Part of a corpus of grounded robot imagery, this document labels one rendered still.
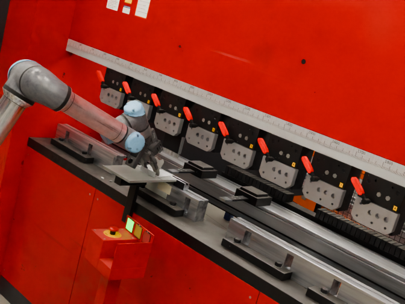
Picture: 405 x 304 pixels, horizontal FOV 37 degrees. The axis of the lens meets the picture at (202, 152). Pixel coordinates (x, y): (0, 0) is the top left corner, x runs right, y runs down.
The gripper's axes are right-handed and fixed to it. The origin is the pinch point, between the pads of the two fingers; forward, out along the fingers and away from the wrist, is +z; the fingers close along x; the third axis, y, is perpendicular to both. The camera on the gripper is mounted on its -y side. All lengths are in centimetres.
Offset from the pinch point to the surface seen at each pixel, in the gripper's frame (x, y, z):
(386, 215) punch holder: -100, 10, -21
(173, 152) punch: -1.1, 13.7, -0.1
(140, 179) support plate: -4.7, -9.4, -7.0
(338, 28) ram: -63, 47, -58
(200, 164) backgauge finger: -2.7, 25.8, 18.2
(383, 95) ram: -86, 34, -47
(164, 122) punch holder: 4.7, 18.2, -11.2
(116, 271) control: -18.7, -42.7, 4.8
